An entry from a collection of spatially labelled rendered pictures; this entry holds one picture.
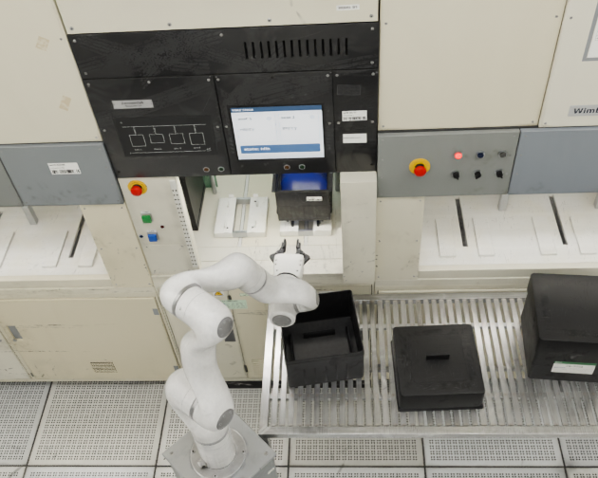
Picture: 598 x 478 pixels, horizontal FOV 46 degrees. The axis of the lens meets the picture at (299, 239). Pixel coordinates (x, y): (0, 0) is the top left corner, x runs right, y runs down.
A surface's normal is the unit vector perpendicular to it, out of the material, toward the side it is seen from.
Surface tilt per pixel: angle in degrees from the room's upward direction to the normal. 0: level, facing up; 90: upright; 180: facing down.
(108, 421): 0
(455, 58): 90
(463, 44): 90
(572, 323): 0
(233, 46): 90
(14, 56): 90
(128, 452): 0
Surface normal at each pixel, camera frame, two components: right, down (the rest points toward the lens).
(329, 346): -0.07, -0.67
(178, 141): -0.04, 0.74
